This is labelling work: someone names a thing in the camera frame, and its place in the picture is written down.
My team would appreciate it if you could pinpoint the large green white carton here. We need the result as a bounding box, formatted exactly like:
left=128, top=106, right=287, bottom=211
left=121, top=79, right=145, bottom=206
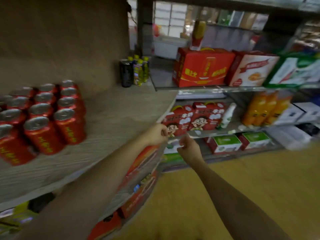
left=264, top=53, right=320, bottom=88

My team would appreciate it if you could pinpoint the person's right hand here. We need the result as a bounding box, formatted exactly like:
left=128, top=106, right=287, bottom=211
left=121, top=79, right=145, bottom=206
left=177, top=133, right=204, bottom=167

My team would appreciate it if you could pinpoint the person's right forearm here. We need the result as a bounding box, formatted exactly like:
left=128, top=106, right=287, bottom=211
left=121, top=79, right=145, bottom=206
left=195, top=162, right=292, bottom=240

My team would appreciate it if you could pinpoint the person's left hand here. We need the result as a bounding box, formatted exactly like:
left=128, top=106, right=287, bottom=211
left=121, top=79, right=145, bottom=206
left=145, top=123, right=169, bottom=147

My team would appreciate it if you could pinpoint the stack of white blue boxes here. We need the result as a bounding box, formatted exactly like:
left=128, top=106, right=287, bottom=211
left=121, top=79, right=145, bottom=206
left=275, top=102, right=320, bottom=125

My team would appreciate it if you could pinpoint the pack of orange bottles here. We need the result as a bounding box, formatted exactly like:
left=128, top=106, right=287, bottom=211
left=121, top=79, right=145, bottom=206
left=241, top=92, right=293, bottom=127

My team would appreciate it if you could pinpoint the block of red slim cans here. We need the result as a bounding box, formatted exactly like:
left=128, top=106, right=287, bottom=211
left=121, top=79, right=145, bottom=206
left=0, top=80, right=87, bottom=167

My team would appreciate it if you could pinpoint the red cartoon face carton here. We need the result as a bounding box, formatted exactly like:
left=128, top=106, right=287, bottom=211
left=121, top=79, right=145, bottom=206
left=161, top=105, right=194, bottom=137
left=189, top=102, right=227, bottom=132

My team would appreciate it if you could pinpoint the person's left forearm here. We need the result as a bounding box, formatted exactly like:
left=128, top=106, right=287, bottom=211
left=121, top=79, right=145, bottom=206
left=15, top=137, right=155, bottom=240

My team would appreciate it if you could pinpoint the white slim bottle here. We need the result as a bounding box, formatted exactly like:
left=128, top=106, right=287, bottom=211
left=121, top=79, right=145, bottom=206
left=217, top=102, right=237, bottom=130

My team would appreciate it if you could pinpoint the yellow green bottle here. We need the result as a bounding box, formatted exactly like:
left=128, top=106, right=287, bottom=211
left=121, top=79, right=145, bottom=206
left=127, top=55, right=150, bottom=87

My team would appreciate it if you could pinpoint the red yellow-print carton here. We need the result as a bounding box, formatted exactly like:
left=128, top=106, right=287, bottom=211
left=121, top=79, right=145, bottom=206
left=172, top=47, right=236, bottom=88

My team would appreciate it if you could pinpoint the red porridge print carton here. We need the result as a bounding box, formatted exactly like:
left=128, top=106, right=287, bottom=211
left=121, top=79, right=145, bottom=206
left=87, top=212, right=123, bottom=240
left=117, top=170, right=158, bottom=219

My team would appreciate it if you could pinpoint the white red-print carton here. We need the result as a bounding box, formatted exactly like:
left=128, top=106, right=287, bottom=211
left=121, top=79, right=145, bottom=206
left=226, top=50, right=280, bottom=87

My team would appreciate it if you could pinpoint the yellow red tall pack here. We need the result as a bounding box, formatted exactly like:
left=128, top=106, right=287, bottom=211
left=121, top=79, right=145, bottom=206
left=190, top=20, right=207, bottom=51

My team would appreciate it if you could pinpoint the gold brown box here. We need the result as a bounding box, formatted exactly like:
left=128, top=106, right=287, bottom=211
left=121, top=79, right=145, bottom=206
left=292, top=20, right=320, bottom=52

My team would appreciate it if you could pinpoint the small red carton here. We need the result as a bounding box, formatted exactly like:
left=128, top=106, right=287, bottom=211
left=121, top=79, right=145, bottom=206
left=117, top=145, right=162, bottom=193

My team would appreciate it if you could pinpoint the stack of white plastic packs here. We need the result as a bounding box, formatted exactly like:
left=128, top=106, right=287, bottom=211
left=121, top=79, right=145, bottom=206
left=265, top=125, right=313, bottom=151

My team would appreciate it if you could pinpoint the small green-top box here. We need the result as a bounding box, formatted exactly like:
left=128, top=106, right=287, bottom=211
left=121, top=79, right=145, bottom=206
left=162, top=141, right=185, bottom=163
left=239, top=131, right=272, bottom=150
left=205, top=134, right=242, bottom=154

